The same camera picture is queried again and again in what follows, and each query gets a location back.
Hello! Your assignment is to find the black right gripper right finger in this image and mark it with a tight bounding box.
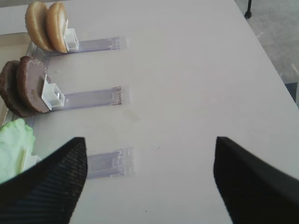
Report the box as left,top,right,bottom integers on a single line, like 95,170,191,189
213,137,299,224

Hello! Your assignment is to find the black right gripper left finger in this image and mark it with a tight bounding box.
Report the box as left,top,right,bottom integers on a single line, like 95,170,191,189
0,137,88,224

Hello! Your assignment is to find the white lettuce pusher block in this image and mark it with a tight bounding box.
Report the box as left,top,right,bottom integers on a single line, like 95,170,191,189
16,149,41,174

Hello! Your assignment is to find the green lettuce leaf on rack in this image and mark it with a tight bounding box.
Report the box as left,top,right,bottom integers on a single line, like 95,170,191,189
0,119,36,183

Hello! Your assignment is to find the brown meat patty rear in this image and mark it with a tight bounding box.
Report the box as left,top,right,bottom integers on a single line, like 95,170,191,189
0,60,35,118

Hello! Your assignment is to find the brown meat patty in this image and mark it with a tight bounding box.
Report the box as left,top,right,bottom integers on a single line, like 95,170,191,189
0,60,35,118
16,56,50,113

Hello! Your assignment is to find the brown meat patty front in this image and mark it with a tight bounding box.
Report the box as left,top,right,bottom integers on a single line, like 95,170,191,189
16,56,50,113

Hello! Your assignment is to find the white patty pusher block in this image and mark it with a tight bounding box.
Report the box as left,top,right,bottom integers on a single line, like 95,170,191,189
41,74,65,111

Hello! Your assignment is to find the white bun pusher block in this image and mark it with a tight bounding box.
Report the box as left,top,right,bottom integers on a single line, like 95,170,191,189
63,19,79,52

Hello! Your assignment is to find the tan bun slice front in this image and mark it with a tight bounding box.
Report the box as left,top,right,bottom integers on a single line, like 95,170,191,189
46,2,67,53

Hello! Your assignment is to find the tan bun slice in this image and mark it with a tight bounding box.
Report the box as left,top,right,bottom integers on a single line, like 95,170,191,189
25,1,55,52
46,2,67,53

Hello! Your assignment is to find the black table leg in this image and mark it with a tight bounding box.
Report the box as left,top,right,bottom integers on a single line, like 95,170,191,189
244,0,252,19

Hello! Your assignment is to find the tan bun slice rear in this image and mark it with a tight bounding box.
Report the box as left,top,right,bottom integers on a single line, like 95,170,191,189
25,1,55,52

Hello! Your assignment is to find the clear lettuce rack rail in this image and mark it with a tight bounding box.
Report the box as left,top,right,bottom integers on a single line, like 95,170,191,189
87,147,135,179

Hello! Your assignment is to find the clear patty rack rail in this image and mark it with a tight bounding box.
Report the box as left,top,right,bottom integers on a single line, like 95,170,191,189
51,85,131,112

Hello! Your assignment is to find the clear bun rack rail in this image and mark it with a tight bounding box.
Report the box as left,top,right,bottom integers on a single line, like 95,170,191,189
68,36,128,54

